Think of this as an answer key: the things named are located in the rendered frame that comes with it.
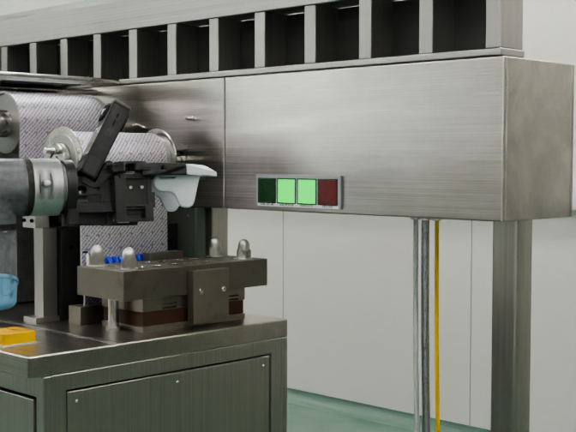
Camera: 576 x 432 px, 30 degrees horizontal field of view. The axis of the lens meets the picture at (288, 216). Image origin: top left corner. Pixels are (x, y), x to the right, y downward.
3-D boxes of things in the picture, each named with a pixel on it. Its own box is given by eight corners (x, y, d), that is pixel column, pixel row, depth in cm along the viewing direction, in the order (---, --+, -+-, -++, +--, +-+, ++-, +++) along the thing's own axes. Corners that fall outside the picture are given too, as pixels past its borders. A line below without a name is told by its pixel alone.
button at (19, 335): (-16, 342, 207) (-16, 330, 207) (16, 338, 212) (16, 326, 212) (3, 346, 202) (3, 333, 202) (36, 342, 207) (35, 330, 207)
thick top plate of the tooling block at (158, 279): (76, 294, 225) (76, 266, 224) (219, 279, 253) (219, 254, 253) (123, 302, 213) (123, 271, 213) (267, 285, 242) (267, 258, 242)
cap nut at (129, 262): (116, 268, 218) (116, 247, 218) (130, 267, 221) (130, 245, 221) (127, 270, 216) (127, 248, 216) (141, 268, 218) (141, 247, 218)
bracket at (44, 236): (21, 321, 234) (20, 181, 232) (47, 319, 238) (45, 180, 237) (33, 324, 230) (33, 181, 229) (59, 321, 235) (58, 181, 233)
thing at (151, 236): (80, 267, 230) (79, 181, 229) (165, 261, 247) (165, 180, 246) (81, 267, 230) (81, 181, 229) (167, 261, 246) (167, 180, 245)
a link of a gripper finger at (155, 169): (182, 179, 148) (118, 180, 146) (181, 166, 148) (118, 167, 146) (189, 175, 144) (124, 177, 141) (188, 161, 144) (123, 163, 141)
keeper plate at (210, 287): (187, 322, 225) (187, 270, 225) (223, 317, 233) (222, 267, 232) (195, 324, 224) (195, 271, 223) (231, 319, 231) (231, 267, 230)
